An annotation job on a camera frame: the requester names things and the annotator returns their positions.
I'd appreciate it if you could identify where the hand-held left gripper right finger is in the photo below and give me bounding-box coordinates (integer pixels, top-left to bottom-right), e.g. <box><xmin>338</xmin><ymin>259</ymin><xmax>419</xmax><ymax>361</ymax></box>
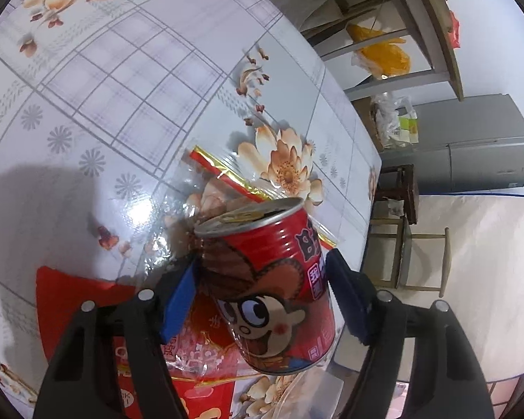
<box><xmin>324</xmin><ymin>248</ymin><xmax>495</xmax><ymax>419</ymax></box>

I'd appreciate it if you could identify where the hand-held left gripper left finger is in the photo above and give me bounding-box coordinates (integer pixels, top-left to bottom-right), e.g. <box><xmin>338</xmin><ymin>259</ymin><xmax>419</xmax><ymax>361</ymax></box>
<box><xmin>32</xmin><ymin>257</ymin><xmax>199</xmax><ymax>419</ymax></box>

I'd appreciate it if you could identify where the red cartoon can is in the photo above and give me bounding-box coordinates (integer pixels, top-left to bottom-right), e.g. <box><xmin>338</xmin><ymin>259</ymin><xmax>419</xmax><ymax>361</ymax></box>
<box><xmin>193</xmin><ymin>197</ymin><xmax>337</xmax><ymax>376</ymax></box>

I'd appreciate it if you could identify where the red snack bag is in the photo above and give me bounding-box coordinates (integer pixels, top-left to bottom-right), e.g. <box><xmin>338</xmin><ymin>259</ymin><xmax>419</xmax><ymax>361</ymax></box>
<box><xmin>35</xmin><ymin>265</ymin><xmax>237</xmax><ymax>419</ymax></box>

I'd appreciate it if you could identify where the wooden chair black seat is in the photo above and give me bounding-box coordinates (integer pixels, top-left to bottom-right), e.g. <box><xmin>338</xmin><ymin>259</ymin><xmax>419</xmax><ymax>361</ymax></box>
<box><xmin>366</xmin><ymin>215</ymin><xmax>451</xmax><ymax>294</ymax></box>

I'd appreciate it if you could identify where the dark wooden stool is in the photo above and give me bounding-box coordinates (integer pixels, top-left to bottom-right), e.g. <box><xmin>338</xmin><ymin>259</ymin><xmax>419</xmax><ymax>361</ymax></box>
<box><xmin>369</xmin><ymin>164</ymin><xmax>420</xmax><ymax>226</ymax></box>

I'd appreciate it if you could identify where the white mattress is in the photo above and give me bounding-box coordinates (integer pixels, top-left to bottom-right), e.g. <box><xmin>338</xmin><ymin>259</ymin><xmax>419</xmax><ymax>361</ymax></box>
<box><xmin>362</xmin><ymin>193</ymin><xmax>524</xmax><ymax>407</ymax></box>

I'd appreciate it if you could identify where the cardboard box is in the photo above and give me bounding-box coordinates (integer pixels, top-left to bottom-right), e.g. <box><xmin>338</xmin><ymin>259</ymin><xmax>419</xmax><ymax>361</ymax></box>
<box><xmin>353</xmin><ymin>95</ymin><xmax>386</xmax><ymax>154</ymax></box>

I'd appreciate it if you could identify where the crumpled clear plastic bag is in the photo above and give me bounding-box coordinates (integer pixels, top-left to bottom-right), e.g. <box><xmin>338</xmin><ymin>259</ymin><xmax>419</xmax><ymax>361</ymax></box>
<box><xmin>370</xmin><ymin>93</ymin><xmax>421</xmax><ymax>150</ymax></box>

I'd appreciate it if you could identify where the grey refrigerator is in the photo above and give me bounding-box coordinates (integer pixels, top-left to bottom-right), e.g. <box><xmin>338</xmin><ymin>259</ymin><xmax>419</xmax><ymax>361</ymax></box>
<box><xmin>381</xmin><ymin>93</ymin><xmax>524</xmax><ymax>196</ymax></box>

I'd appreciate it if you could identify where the floral plastic tablecloth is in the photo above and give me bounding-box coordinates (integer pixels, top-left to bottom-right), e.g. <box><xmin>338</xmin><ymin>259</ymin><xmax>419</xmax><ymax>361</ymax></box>
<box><xmin>0</xmin><ymin>0</ymin><xmax>383</xmax><ymax>419</ymax></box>

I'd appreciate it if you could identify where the yellow plastic bag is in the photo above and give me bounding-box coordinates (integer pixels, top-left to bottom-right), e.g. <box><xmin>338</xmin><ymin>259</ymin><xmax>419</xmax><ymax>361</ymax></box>
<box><xmin>346</xmin><ymin>23</ymin><xmax>412</xmax><ymax>81</ymax></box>

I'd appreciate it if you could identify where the side shelf table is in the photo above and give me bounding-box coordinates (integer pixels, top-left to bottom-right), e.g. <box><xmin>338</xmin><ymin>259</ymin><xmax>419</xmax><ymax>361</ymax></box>
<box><xmin>299</xmin><ymin>0</ymin><xmax>466</xmax><ymax>102</ymax></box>

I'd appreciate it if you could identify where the red plastic bag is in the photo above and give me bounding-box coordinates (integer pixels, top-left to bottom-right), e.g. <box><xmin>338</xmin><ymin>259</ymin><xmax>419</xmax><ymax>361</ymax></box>
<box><xmin>447</xmin><ymin>8</ymin><xmax>462</xmax><ymax>50</ymax></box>

